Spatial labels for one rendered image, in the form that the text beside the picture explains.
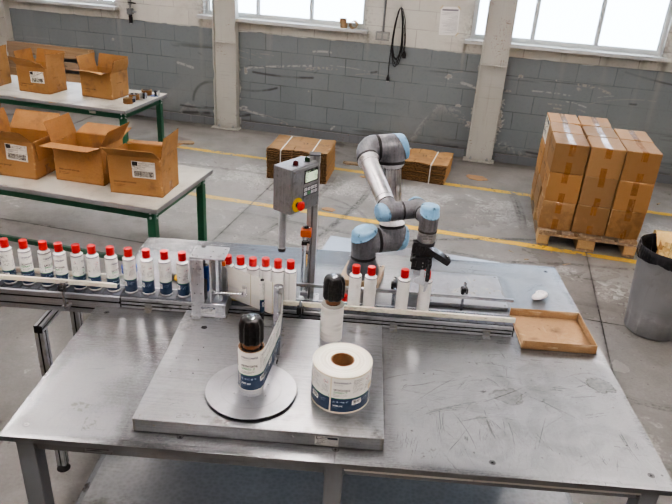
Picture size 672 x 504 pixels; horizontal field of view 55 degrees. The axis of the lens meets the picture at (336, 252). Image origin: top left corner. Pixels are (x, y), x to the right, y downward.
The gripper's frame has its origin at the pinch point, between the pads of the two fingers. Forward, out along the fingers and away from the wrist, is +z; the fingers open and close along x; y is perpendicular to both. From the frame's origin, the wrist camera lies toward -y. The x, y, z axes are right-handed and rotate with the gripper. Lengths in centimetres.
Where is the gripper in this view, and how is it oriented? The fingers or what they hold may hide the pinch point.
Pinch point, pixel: (425, 285)
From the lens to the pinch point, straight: 269.3
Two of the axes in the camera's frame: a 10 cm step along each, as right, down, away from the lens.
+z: -0.6, 9.0, 4.4
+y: -10.0, -0.8, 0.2
